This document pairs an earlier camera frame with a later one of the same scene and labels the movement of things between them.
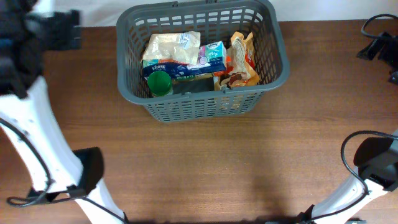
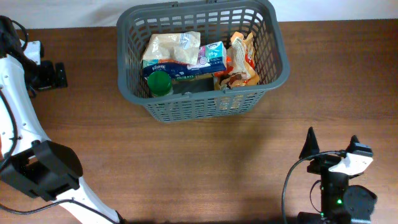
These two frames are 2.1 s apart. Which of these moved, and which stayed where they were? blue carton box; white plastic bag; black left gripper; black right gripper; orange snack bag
Moved: black left gripper; black right gripper
Stayed: orange snack bag; white plastic bag; blue carton box
